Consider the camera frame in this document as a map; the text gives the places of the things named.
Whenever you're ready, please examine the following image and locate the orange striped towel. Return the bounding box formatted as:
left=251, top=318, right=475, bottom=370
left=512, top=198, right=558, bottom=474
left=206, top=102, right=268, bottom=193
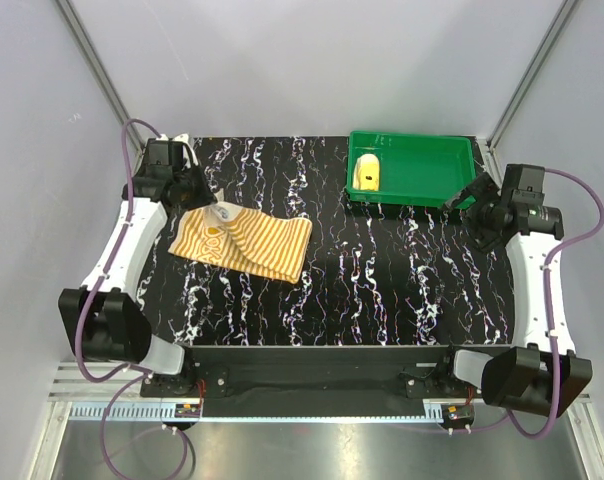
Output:
left=169, top=190, right=312, bottom=284

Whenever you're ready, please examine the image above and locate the yellow towel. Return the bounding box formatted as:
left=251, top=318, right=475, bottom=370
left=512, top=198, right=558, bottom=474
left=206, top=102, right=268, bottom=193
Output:
left=352, top=153, right=380, bottom=191

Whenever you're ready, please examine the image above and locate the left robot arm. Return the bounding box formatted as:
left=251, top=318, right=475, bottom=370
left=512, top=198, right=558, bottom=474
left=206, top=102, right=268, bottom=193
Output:
left=58, top=134, right=216, bottom=396

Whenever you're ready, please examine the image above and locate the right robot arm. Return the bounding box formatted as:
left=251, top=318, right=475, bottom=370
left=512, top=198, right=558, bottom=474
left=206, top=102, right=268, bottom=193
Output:
left=435, top=164, right=593, bottom=419

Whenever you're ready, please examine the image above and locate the green plastic bin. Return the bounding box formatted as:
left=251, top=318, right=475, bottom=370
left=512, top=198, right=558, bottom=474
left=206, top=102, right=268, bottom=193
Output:
left=346, top=131, right=476, bottom=207

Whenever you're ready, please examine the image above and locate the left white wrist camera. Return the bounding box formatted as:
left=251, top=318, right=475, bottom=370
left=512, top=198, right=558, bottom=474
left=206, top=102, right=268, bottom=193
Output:
left=157, top=133, right=200, bottom=170

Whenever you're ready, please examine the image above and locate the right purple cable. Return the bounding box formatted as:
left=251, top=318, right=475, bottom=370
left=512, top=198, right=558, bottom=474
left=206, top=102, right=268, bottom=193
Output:
left=396, top=168, right=604, bottom=441

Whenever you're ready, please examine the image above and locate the purple cable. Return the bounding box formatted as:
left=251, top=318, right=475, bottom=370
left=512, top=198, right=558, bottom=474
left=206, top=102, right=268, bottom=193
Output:
left=74, top=118, right=196, bottom=477
left=396, top=168, right=604, bottom=441

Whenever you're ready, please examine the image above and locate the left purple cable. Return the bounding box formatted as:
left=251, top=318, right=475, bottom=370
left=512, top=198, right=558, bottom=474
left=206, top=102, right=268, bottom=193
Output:
left=74, top=118, right=196, bottom=477

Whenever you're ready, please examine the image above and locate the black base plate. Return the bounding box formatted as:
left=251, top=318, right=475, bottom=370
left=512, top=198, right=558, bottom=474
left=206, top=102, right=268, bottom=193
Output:
left=162, top=346, right=478, bottom=395

